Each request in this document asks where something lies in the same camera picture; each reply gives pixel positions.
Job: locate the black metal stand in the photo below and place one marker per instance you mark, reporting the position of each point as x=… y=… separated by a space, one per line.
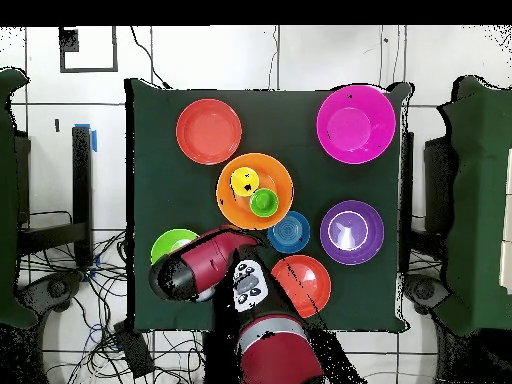
x=82 y=180

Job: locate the black power adapter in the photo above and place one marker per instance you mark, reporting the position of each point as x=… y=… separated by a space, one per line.
x=134 y=348

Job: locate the yellow plastic cup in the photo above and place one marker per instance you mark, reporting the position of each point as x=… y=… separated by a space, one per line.
x=242 y=178

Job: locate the orange plastic bowl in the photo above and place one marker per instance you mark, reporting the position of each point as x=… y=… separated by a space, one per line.
x=276 y=176

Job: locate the black computer tower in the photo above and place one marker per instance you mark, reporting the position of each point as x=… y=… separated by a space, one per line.
x=440 y=180

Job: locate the green plastic cup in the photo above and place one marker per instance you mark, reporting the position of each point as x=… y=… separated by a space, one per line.
x=264 y=202

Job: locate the pink plastic bowl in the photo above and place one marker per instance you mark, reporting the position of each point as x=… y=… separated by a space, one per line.
x=356 y=124

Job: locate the green plastic bowl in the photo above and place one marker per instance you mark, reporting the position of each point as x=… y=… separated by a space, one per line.
x=166 y=244

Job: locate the blue tape strip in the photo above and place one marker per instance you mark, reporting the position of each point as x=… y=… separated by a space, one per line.
x=94 y=140

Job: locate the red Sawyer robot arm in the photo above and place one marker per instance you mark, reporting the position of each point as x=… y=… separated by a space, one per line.
x=208 y=260

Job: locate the blue plastic bowl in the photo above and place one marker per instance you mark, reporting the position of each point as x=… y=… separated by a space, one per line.
x=290 y=232

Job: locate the small black floor object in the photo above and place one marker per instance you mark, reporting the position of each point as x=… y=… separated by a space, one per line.
x=57 y=125

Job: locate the black square floor frame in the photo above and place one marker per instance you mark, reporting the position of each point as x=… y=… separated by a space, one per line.
x=88 y=70

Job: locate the black rounded floor machine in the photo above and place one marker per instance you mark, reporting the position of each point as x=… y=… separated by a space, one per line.
x=424 y=290
x=56 y=288

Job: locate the neighbouring green cloth table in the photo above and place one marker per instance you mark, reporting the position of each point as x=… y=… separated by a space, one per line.
x=8 y=200
x=480 y=200

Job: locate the purple plastic bowl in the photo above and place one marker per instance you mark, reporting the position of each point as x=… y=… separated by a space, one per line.
x=352 y=232

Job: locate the dark green table cloth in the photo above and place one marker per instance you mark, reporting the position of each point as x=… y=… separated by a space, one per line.
x=172 y=192

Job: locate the red plastic bowl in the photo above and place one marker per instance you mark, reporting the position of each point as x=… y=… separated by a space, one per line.
x=209 y=132
x=312 y=284

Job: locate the white paper sheet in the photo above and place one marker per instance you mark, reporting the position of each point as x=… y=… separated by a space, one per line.
x=507 y=220

